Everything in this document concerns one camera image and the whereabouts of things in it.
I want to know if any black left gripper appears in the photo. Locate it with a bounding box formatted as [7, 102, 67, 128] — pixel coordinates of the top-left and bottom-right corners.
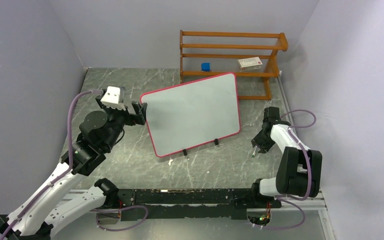
[96, 95, 147, 150]

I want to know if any pink-framed whiteboard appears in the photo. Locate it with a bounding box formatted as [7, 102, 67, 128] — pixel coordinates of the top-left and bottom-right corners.
[140, 72, 241, 158]

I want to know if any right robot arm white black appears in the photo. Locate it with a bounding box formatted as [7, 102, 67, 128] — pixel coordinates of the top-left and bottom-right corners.
[249, 106, 323, 207]

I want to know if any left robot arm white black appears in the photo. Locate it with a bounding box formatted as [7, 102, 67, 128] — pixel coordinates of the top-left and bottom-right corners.
[0, 93, 148, 240]

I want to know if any white red box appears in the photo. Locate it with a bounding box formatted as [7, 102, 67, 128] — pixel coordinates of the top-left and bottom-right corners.
[237, 56, 263, 71]

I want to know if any blue object on rack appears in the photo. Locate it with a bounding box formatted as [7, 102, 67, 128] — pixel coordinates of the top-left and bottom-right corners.
[200, 62, 211, 72]

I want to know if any orange wooden rack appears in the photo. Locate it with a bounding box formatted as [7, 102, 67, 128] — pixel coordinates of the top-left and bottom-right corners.
[179, 30, 289, 101]

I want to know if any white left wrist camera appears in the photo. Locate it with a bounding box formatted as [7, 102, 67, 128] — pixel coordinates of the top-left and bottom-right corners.
[100, 86, 126, 110]

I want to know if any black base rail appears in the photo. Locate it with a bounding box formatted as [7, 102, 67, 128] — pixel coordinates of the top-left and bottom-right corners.
[113, 188, 282, 221]

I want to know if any aluminium frame rail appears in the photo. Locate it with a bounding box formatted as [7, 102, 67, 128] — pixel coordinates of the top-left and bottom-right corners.
[278, 192, 337, 240]

